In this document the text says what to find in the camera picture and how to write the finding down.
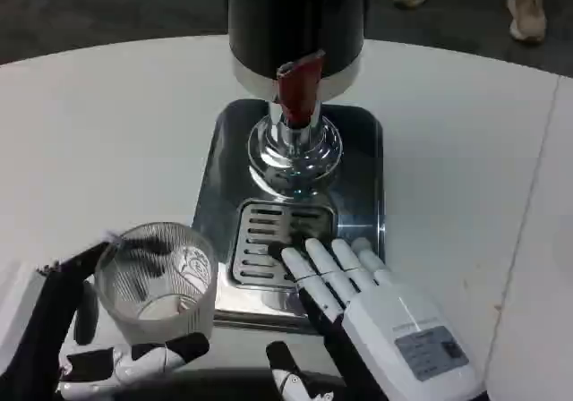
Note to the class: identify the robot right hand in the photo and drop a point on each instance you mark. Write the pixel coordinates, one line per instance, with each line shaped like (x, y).
(403, 329)

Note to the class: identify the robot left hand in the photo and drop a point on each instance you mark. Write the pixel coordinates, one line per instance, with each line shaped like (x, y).
(42, 329)

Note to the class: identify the clear ribbed glass cup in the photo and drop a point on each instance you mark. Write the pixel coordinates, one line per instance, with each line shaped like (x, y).
(152, 293)

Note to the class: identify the steel drip tray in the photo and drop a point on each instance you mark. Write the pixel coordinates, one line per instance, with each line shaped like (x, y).
(358, 173)

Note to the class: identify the slotted steel tray grid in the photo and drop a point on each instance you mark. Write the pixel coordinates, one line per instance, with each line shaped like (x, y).
(257, 240)

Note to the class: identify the red tap lever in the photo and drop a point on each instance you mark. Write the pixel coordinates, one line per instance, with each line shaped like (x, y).
(299, 87)

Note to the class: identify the black steel drink dispenser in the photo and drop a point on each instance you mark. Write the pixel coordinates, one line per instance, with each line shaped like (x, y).
(295, 11)

